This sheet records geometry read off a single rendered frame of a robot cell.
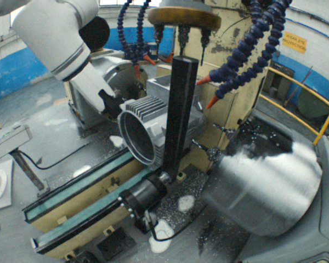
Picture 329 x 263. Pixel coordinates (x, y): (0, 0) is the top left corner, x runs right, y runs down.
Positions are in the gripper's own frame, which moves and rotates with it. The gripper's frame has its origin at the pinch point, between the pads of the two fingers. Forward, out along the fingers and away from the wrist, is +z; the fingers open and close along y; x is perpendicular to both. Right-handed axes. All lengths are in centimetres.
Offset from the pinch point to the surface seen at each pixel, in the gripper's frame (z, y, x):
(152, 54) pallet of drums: 238, -364, 263
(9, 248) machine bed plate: -5, 1, -67
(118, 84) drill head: 5.3, -14.6, 9.2
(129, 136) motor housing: 11.9, -0.2, -2.0
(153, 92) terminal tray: 2.3, 4.1, 10.4
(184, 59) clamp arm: -14.2, 20.0, 7.8
